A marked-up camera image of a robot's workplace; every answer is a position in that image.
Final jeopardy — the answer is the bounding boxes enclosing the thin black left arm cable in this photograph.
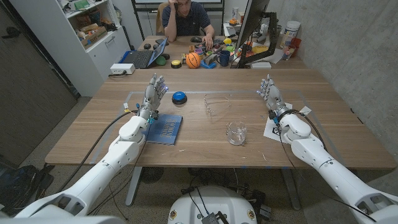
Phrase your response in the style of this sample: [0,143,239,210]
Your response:
[88,136,149,216]

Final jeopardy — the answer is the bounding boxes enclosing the black monitor stand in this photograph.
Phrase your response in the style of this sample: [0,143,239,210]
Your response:
[238,11,278,68]

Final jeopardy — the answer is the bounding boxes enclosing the white canister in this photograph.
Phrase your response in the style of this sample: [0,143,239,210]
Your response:
[279,21,302,49]

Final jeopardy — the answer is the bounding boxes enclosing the grey table leg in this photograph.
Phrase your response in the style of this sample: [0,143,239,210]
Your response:
[281,167,302,211]

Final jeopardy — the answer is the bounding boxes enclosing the orange mini basketball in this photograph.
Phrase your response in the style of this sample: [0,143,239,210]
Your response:
[185,52,201,69]

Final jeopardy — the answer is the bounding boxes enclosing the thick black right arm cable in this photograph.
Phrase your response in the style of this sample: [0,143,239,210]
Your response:
[276,108,327,152]

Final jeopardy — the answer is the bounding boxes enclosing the blue book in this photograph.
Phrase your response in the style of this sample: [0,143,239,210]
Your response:
[143,113,183,146]

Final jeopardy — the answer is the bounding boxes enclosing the white shelf cabinet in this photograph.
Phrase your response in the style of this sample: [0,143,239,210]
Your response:
[9,0,131,97]

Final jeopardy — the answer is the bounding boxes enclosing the dark blue mug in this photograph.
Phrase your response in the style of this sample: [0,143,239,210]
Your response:
[219,49,231,67]

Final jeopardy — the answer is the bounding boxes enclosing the white printed paper sheet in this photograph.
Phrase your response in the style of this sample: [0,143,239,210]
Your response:
[263,102,294,142]

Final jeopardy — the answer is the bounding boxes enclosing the black bag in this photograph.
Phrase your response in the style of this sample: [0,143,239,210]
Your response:
[0,164,55,215]

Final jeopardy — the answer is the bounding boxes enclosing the clear glass mug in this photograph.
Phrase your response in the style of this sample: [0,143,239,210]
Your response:
[226,121,248,146]

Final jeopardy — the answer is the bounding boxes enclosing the person in dark polo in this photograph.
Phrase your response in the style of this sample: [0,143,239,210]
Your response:
[161,0,215,50]

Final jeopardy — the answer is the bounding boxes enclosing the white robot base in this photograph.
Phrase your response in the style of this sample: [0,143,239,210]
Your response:
[167,185,258,224]

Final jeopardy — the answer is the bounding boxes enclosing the blue push button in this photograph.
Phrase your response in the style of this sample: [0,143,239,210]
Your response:
[172,91,188,105]

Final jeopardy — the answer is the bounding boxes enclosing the white table leg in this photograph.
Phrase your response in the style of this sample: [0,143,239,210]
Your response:
[125,167,143,207]

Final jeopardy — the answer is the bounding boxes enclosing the open laptop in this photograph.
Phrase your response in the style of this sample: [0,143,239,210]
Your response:
[119,37,169,69]

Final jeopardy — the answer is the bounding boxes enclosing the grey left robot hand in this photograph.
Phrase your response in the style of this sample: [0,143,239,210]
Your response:
[138,73,169,121]

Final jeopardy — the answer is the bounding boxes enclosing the clear glasses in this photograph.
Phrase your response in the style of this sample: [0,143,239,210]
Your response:
[203,95,233,116]

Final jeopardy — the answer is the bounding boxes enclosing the white power box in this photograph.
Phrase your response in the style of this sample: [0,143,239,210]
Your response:
[109,63,136,75]

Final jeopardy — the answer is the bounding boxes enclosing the red cup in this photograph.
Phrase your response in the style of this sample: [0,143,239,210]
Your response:
[289,37,302,57]

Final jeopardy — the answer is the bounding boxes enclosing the cardboard box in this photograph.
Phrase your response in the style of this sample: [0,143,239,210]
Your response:
[80,26,108,50]

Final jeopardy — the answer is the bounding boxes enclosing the black door handle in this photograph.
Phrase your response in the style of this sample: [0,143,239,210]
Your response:
[1,27,21,40]

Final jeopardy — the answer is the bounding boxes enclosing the black computer monitor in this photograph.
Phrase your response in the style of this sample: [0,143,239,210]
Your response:
[234,0,271,54]

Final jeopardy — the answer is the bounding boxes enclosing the round black grille object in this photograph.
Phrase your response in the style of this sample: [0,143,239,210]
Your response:
[140,167,165,184]

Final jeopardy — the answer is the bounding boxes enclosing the tan chair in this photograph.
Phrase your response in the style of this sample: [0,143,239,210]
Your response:
[155,2,169,35]

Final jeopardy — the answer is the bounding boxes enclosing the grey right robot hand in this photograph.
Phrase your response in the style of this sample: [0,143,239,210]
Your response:
[256,73,292,118]

